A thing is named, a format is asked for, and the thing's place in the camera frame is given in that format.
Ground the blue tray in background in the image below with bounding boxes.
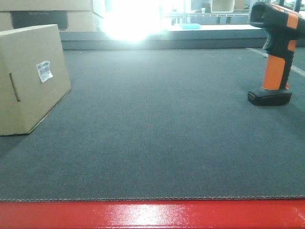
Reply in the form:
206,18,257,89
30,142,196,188
179,23,202,30

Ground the orange black barcode scanner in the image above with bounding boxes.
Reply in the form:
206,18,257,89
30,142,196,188
248,0,305,106

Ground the white barcode label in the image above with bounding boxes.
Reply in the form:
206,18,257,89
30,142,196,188
36,61,53,83

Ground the red metal table frame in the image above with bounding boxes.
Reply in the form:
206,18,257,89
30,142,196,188
0,199,305,229

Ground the beige background bin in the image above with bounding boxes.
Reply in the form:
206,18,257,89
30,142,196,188
211,0,235,13

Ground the dark grey fabric mat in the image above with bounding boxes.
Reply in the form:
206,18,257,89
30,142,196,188
0,48,305,201

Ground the large background cardboard box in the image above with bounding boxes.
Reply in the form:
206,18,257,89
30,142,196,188
0,0,105,32

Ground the brown cardboard box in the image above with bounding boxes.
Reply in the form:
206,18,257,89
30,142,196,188
0,24,71,136

